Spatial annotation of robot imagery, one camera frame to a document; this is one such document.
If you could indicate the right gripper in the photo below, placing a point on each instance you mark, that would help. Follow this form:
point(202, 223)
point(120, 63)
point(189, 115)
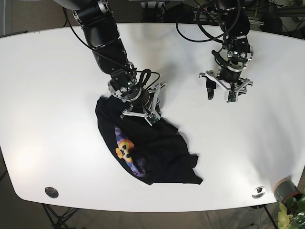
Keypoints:
point(130, 88)

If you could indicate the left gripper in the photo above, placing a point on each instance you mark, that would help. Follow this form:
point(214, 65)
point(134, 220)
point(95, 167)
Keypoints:
point(228, 76)

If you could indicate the black printed T-shirt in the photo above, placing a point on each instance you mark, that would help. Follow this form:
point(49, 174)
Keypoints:
point(151, 153)

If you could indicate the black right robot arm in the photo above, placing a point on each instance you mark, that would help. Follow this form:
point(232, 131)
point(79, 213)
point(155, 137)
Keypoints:
point(102, 37)

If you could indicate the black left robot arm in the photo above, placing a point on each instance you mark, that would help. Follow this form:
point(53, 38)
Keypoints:
point(233, 21)

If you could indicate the right metal table grommet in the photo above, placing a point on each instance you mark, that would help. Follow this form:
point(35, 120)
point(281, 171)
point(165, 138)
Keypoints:
point(258, 192)

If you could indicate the metal table grommet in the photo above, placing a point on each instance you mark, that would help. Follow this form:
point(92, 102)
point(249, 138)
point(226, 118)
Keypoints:
point(51, 192)
point(258, 192)

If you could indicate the grey plant pot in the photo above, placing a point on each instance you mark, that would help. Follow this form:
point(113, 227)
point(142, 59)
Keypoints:
point(285, 189)

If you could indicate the left metal table grommet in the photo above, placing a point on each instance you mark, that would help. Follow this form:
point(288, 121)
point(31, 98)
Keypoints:
point(51, 192)

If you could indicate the green potted plant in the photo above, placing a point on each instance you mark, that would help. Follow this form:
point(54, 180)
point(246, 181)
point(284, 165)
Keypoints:
point(292, 213)

